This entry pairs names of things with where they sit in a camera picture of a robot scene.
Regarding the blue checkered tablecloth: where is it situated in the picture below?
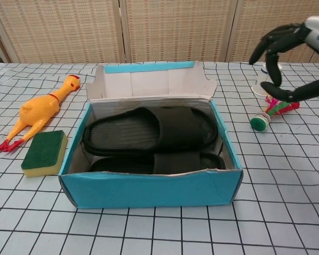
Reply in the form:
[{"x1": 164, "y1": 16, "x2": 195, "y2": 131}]
[{"x1": 0, "y1": 61, "x2": 319, "y2": 255}]

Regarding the white paper cup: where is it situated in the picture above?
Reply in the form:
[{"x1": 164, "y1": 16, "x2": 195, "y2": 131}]
[{"x1": 251, "y1": 61, "x2": 284, "y2": 97}]

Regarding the blue cardboard shoe box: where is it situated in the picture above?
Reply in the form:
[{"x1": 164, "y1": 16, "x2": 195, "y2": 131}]
[{"x1": 57, "y1": 61, "x2": 244, "y2": 210}]

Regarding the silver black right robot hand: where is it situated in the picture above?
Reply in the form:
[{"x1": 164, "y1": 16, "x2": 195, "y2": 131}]
[{"x1": 248, "y1": 15, "x2": 319, "y2": 103}]

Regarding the black rubber slipper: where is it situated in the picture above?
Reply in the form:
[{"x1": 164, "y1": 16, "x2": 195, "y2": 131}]
[
  {"x1": 86, "y1": 152, "x2": 226, "y2": 175},
  {"x1": 82, "y1": 105, "x2": 219, "y2": 155}
]

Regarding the yellow rubber chicken toy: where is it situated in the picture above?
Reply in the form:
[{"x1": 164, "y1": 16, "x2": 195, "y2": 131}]
[{"x1": 0, "y1": 74, "x2": 81, "y2": 152}]

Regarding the woven wooden folding screen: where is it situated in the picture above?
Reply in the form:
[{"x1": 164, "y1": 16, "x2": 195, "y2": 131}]
[{"x1": 0, "y1": 0, "x2": 319, "y2": 64}]

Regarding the green yellow sponge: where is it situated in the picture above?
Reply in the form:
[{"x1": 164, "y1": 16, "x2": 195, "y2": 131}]
[{"x1": 20, "y1": 130, "x2": 69, "y2": 178}]

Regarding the colourful feather shuttlecock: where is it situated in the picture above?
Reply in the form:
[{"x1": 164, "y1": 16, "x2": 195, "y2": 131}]
[{"x1": 249, "y1": 95, "x2": 300, "y2": 131}]

